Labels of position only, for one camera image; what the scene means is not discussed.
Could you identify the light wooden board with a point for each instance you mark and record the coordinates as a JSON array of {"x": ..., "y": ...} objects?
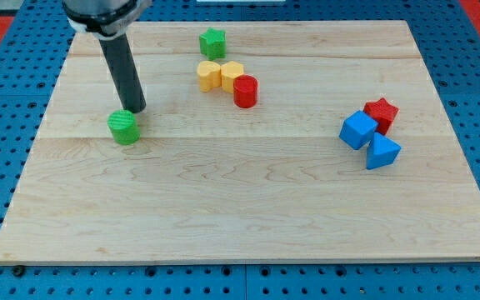
[{"x": 211, "y": 183}]

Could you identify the blue cube block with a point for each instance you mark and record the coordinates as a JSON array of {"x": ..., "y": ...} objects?
[{"x": 358, "y": 129}]

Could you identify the yellow heart block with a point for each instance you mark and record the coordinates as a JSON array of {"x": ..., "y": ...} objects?
[{"x": 209, "y": 75}]

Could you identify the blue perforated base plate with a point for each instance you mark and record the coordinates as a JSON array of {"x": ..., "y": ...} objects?
[{"x": 31, "y": 58}]

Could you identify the red cylinder block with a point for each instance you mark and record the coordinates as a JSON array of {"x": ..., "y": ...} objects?
[{"x": 245, "y": 91}]

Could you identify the yellow hexagon block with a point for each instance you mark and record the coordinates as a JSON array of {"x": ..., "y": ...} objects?
[{"x": 229, "y": 72}]

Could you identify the red star block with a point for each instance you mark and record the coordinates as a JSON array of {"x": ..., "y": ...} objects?
[{"x": 383, "y": 112}]

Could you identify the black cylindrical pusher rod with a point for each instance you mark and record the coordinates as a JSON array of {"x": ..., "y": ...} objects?
[{"x": 119, "y": 57}]

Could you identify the green star block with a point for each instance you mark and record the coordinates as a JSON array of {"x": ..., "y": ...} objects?
[{"x": 213, "y": 43}]

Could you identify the blue triangular prism block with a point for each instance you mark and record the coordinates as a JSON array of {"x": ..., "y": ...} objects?
[{"x": 381, "y": 151}]

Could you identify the green cylinder block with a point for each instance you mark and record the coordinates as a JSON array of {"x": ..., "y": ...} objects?
[{"x": 123, "y": 127}]

